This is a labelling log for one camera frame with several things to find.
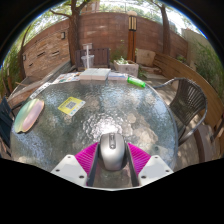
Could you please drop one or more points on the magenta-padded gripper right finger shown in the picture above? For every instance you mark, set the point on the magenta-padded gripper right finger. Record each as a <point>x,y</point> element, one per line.
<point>138,158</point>

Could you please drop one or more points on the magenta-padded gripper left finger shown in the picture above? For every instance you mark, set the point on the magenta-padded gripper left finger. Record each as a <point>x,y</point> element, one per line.
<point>86,158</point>

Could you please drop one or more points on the dark grey computer mouse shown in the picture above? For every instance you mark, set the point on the dark grey computer mouse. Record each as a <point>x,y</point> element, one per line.
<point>112,151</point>

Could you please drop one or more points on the green and pink mouse pad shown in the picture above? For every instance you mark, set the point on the green and pink mouse pad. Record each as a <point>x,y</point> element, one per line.
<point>29,115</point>

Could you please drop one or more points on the yellow square card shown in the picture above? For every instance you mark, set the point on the yellow square card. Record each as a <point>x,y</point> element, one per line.
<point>71,106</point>

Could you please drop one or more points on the green lighter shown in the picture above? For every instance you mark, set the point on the green lighter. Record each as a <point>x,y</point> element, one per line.
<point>136,82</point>

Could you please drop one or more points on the dark wicker metal chair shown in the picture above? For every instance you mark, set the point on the dark wicker metal chair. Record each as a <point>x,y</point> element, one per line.
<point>188,100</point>

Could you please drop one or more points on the colourful printed menu sheet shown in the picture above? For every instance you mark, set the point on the colourful printed menu sheet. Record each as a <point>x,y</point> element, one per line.
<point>66,78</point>

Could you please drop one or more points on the white thin booklet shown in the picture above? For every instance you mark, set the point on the white thin booklet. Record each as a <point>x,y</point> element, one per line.
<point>118,76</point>

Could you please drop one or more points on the white planter box with plant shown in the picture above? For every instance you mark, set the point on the white planter box with plant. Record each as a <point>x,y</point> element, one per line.
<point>126,69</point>

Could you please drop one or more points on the curved wooden bench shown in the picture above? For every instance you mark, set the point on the curved wooden bench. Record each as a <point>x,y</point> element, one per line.
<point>196,83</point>

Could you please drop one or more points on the clear plastic cup with straw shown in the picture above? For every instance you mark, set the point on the clear plastic cup with straw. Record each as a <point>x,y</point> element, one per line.
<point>87,61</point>

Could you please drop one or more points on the beige stone block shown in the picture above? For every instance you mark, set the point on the beige stone block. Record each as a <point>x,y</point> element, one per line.
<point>146,57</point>

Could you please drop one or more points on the dark wooden slatted chair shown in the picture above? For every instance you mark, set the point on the dark wooden slatted chair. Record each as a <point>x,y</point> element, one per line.
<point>101,57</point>

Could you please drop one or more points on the white mailbox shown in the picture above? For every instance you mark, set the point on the white mailbox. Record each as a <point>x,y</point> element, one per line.
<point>87,46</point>

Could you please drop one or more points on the thin curved tree trunk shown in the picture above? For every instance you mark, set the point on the thin curved tree trunk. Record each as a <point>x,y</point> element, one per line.
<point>21,56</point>

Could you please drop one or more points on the thick tree trunk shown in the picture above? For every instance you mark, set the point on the thick tree trunk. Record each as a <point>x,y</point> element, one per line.
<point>75,36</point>

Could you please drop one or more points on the slanted tree trunk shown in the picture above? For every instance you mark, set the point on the slanted tree trunk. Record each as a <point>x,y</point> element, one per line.
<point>165,33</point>

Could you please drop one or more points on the tall wooden lamp post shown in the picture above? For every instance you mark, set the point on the tall wooden lamp post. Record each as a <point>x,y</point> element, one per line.
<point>132,40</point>

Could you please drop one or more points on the black wall lamp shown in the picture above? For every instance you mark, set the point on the black wall lamp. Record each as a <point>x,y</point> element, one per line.
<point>24,57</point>
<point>63,35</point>

